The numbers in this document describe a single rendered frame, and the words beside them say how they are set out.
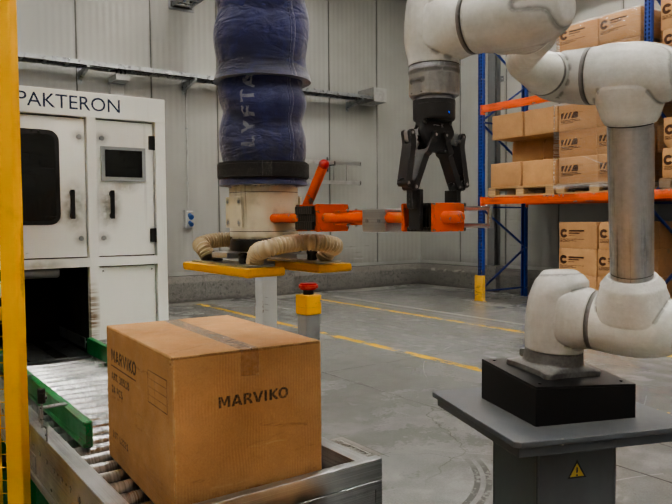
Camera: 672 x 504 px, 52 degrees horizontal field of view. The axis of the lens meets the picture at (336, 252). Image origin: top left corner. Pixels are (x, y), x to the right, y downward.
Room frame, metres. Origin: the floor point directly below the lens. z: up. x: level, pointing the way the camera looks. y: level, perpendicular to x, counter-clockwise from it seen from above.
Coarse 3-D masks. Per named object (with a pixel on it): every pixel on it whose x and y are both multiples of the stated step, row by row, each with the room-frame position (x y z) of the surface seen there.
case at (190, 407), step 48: (144, 336) 1.85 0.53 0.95; (192, 336) 1.85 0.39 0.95; (240, 336) 1.84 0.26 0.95; (288, 336) 1.83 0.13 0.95; (144, 384) 1.74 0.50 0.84; (192, 384) 1.58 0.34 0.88; (240, 384) 1.65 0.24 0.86; (288, 384) 1.72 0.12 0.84; (144, 432) 1.75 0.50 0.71; (192, 432) 1.58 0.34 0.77; (240, 432) 1.65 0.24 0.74; (288, 432) 1.72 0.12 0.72; (144, 480) 1.76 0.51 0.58; (192, 480) 1.58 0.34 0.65; (240, 480) 1.64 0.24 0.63
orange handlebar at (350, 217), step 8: (272, 216) 1.61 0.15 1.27; (280, 216) 1.58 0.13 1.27; (288, 216) 1.55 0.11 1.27; (328, 216) 1.42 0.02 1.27; (336, 216) 1.40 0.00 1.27; (344, 216) 1.38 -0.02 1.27; (352, 216) 1.36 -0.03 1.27; (360, 216) 1.34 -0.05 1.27; (392, 216) 1.26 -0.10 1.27; (400, 216) 1.24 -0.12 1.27; (440, 216) 1.16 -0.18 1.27; (448, 216) 1.16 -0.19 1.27; (456, 216) 1.16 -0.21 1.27; (464, 216) 1.18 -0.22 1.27; (336, 224) 1.40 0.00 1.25; (344, 224) 1.38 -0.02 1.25; (352, 224) 1.38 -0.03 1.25; (360, 224) 1.39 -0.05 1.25
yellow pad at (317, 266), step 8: (312, 256) 1.68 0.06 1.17; (280, 264) 1.72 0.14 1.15; (288, 264) 1.69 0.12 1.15; (296, 264) 1.67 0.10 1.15; (304, 264) 1.64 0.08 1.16; (312, 264) 1.61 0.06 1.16; (320, 264) 1.60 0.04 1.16; (328, 264) 1.61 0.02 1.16; (336, 264) 1.62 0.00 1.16; (344, 264) 1.63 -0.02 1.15; (312, 272) 1.62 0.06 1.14; (320, 272) 1.59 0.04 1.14; (328, 272) 1.61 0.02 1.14
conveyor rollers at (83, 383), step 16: (32, 368) 3.37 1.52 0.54; (48, 368) 3.33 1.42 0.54; (64, 368) 3.30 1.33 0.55; (80, 368) 3.33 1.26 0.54; (96, 368) 3.30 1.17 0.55; (48, 384) 2.99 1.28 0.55; (64, 384) 3.03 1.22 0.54; (80, 384) 2.99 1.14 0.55; (96, 384) 3.02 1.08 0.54; (32, 400) 2.71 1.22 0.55; (80, 400) 2.72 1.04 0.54; (96, 400) 2.75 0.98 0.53; (48, 416) 2.49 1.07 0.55; (96, 416) 2.49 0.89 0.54; (64, 432) 2.34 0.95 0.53; (96, 432) 2.31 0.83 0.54; (80, 448) 2.12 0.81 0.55; (96, 448) 2.14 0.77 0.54; (96, 464) 1.98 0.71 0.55; (112, 464) 1.99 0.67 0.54; (112, 480) 1.89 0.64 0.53; (128, 480) 1.85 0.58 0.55; (128, 496) 1.75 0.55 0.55; (144, 496) 1.77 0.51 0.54
